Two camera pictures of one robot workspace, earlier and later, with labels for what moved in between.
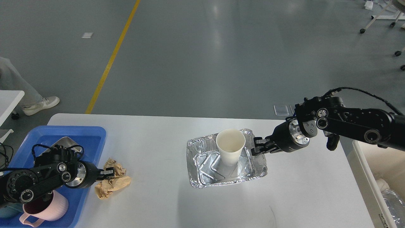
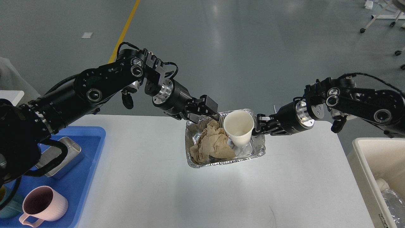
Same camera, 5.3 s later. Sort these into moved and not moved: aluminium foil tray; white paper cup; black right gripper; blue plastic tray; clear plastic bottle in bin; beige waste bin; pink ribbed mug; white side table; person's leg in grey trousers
Moved: white paper cup; aluminium foil tray; black right gripper
Not moved: person's leg in grey trousers; pink ribbed mug; clear plastic bottle in bin; beige waste bin; blue plastic tray; white side table
